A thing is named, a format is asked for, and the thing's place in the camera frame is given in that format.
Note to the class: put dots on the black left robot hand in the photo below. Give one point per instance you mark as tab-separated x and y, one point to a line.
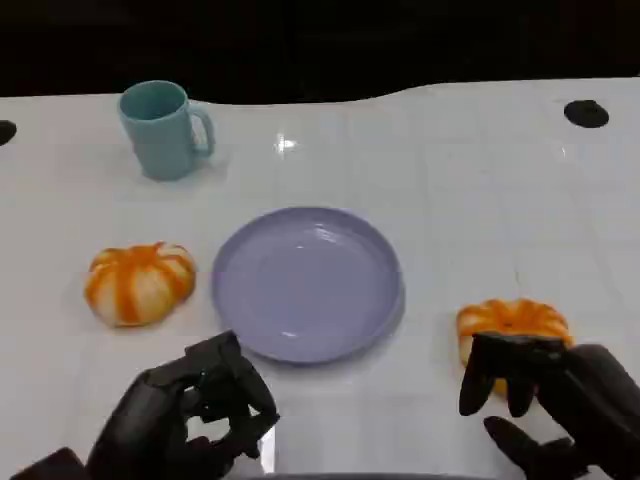
150	415

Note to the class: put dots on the orange and white bread roll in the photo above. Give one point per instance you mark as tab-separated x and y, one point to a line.
135	285
515	315

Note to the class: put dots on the pale green mug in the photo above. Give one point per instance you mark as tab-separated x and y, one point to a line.
160	145

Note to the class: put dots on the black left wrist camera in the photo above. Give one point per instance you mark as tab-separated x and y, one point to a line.
50	467

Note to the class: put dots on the dark robot torso edge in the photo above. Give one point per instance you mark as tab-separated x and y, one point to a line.
360	476

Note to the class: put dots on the lilac plate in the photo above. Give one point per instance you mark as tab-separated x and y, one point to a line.
305	290

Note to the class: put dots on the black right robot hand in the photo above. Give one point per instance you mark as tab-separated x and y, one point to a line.
600	395

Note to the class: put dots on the black round table grommet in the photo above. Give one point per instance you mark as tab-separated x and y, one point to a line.
586	113
5	132

